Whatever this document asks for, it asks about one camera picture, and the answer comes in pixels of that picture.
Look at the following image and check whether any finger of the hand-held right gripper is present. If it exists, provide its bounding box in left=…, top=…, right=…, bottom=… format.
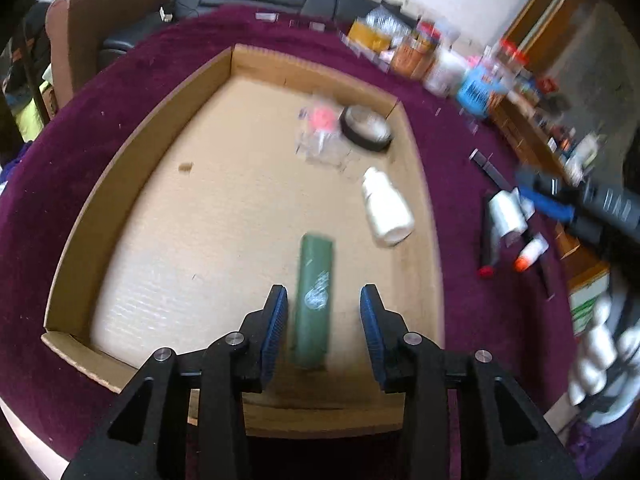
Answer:
left=515, top=169, right=568, bottom=195
left=517, top=186, right=576, bottom=223

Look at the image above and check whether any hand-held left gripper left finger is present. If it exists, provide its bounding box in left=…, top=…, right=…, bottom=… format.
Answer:
left=62, top=284, right=290, bottom=480

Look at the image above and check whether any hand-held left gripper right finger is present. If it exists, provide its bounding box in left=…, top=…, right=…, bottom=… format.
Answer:
left=360, top=284, right=583, bottom=480

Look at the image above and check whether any green cylindrical tube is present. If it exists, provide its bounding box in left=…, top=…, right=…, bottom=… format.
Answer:
left=291, top=232, right=335, bottom=368

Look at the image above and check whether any shallow cardboard box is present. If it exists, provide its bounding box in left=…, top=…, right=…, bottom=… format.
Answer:
left=40, top=44, right=446, bottom=438

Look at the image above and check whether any person's right hand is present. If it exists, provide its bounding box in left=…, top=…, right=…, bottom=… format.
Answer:
left=567, top=287, right=640, bottom=411

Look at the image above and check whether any white plastic roll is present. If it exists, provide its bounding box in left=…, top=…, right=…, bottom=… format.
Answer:
left=487, top=187, right=536, bottom=248

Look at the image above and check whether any white tube with orange cap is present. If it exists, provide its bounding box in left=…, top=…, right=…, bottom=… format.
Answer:
left=514, top=237, right=549, bottom=273

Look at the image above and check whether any metal staple strip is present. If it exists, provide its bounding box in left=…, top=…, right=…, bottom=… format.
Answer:
left=470, top=149, right=506, bottom=186

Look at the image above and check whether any wooden cabinet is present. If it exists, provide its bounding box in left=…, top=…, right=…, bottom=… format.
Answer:
left=492, top=0, right=640, bottom=281

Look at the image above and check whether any cardboard box with green label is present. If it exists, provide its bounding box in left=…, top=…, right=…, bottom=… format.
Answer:
left=555, top=225, right=613, bottom=338

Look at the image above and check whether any black marker with red cap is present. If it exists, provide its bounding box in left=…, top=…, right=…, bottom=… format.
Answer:
left=477, top=200, right=498, bottom=278

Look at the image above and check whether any blue label plastic jar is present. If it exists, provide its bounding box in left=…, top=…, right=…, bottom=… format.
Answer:
left=457, top=62, right=506, bottom=121

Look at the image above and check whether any white plastic bottle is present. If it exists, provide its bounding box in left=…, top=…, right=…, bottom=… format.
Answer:
left=361, top=166, right=416, bottom=247

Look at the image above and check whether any clear jar with red lid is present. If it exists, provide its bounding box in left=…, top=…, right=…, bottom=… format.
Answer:
left=492, top=40, right=531, bottom=81

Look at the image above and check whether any white jar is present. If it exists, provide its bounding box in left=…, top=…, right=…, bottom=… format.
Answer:
left=422, top=52, right=468, bottom=98

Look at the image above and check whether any orange label jar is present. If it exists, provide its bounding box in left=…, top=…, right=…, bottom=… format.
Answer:
left=390, top=22, right=441, bottom=81

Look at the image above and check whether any black tape roll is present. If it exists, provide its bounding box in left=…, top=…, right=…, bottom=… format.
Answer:
left=341, top=105, right=394, bottom=151

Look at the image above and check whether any clear bag with pink item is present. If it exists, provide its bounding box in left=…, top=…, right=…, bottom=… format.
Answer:
left=295, top=95, right=356, bottom=171

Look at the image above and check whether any brown chair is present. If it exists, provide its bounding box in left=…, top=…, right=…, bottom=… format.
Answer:
left=45, top=0, right=182, bottom=121

